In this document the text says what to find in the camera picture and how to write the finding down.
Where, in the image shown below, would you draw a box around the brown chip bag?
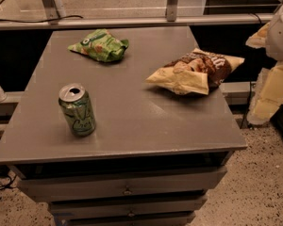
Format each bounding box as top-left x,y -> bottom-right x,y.
146,48 -> 244,95

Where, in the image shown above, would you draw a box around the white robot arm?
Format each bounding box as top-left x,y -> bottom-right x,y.
266,5 -> 283,61

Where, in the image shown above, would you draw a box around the green chip bag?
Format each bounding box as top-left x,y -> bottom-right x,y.
68,29 -> 129,63

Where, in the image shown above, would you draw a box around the grey drawer cabinet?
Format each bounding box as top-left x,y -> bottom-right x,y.
0,26 -> 248,226

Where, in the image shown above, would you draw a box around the green soda can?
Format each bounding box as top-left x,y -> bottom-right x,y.
58,83 -> 96,137

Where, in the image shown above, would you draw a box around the middle grey drawer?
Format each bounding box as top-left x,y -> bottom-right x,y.
50,193 -> 207,219

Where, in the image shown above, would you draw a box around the grey drawer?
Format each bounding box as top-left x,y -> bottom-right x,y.
55,211 -> 195,226
18,166 -> 227,202
50,193 -> 207,219

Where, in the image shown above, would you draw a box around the top grey drawer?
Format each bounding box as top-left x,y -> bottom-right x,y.
18,166 -> 227,202

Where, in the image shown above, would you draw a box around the bottom grey drawer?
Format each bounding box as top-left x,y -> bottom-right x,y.
55,211 -> 195,226

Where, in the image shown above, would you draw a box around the black cable on ledge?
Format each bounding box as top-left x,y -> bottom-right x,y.
0,14 -> 84,24

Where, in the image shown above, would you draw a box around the metal frame rail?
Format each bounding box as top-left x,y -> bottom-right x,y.
0,13 -> 274,31

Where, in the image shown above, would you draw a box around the black cables on floor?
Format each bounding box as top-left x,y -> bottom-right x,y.
0,165 -> 17,209

